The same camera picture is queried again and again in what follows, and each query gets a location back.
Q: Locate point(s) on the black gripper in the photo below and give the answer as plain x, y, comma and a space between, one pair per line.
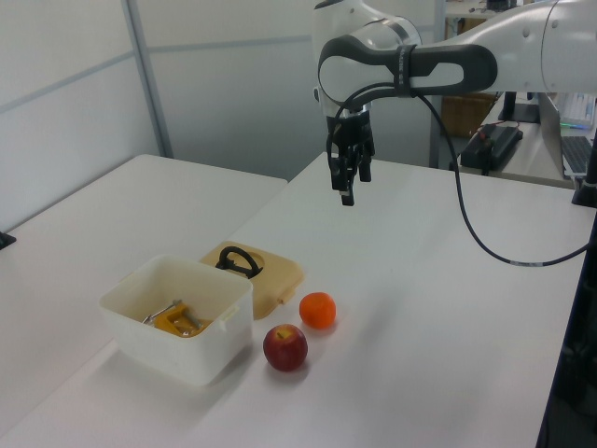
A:
350, 133

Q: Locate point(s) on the orange toy fruit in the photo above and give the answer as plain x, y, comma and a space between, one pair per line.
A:
317, 310

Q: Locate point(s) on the red toy apple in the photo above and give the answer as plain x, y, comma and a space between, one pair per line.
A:
285, 349

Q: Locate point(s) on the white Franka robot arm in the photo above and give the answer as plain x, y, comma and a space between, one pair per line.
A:
513, 28

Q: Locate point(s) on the tan plastic container lid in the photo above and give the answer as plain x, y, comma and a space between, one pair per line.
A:
275, 275

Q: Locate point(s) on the white plastic container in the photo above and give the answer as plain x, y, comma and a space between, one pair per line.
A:
196, 359

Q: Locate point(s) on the woven basket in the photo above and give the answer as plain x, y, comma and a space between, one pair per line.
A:
466, 114

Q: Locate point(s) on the black electronic device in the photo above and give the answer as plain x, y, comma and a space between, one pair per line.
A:
490, 147

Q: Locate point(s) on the black monitor stand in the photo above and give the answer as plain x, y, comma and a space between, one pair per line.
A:
510, 109

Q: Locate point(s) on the silver laptop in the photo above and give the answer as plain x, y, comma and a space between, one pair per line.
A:
576, 151

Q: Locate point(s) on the orange C-clamp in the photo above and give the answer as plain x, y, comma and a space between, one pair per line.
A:
179, 322

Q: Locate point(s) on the grey partition post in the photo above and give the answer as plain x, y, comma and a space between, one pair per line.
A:
149, 79

